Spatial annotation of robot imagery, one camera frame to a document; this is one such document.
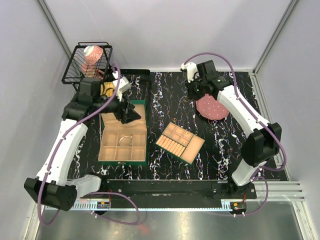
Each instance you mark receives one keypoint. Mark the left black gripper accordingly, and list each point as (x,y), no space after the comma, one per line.
(125,112)

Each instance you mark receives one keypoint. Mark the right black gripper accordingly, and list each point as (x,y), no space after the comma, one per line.
(191,95)

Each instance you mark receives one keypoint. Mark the small green jewelry tray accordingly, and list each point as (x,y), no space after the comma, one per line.
(180,143)

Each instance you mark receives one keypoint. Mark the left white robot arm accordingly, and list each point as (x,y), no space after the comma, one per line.
(50,187)

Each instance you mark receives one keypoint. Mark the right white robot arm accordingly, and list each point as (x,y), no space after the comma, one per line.
(262,137)

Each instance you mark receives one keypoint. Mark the large green jewelry box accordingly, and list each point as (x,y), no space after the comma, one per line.
(124,144)

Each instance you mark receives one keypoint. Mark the pink polka dot plate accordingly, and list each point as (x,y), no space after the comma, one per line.
(211,109)

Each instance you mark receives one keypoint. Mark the yellow woven tray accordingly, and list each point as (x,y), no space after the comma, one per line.
(107,89)

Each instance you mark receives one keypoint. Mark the pink patterned cup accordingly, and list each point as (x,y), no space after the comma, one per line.
(92,71)

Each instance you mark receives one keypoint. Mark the pink patterned ceramic bowl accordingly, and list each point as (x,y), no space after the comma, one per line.
(92,54)

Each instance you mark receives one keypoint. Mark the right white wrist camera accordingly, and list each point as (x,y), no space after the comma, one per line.
(191,70)

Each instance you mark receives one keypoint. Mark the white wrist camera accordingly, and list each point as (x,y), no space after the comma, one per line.
(191,70)
(124,85)

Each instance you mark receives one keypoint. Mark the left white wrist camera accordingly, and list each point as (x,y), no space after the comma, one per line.
(124,85)

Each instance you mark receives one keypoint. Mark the black wire dish rack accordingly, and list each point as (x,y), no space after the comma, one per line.
(139,78)

